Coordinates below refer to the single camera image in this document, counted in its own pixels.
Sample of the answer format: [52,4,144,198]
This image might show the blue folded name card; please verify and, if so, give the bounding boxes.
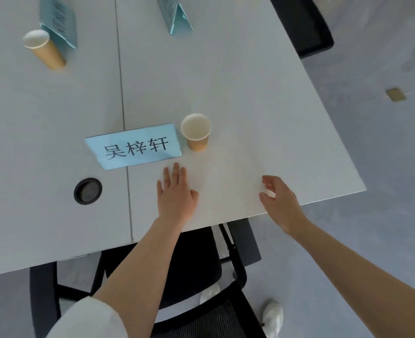
[39,0,78,49]
[157,0,194,35]

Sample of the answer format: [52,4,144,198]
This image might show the white shoe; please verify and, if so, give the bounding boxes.
[262,301,284,338]

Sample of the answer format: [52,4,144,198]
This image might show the person's right forearm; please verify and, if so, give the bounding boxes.
[289,220,415,338]

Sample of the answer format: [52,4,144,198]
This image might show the brass floor socket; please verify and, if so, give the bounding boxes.
[386,88,407,102]

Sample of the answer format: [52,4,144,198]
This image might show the white sleeve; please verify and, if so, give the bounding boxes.
[46,296,129,338]

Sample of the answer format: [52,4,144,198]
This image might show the blue name card with black print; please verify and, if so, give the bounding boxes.
[84,123,182,171]

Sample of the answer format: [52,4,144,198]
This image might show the black table leg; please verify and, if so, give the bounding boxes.
[227,218,262,267]

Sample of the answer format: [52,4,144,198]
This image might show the black round cable grommet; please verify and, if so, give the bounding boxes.
[74,178,103,205]

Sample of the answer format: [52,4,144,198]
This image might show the person's left forearm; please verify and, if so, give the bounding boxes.
[92,216,186,338]

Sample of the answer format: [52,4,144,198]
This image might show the black mesh office chair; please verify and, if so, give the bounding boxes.
[29,223,268,338]

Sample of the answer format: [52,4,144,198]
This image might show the brown paper cup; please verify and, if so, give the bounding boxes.
[22,29,67,71]
[180,113,212,152]

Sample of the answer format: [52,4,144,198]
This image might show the person's left hand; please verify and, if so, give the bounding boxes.
[157,162,199,231]

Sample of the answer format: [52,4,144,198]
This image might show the person's right hand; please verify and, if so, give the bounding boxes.
[259,175,310,236]

